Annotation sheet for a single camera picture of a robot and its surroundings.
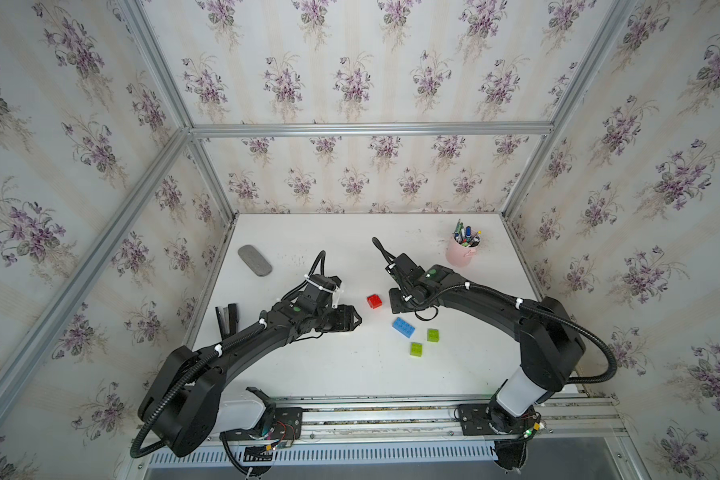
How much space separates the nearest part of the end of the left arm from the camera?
2.02 feet

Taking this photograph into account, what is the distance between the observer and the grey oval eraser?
103 centimetres

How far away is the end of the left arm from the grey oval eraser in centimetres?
39

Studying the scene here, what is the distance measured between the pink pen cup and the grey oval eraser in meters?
0.66

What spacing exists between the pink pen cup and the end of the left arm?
1.53ft
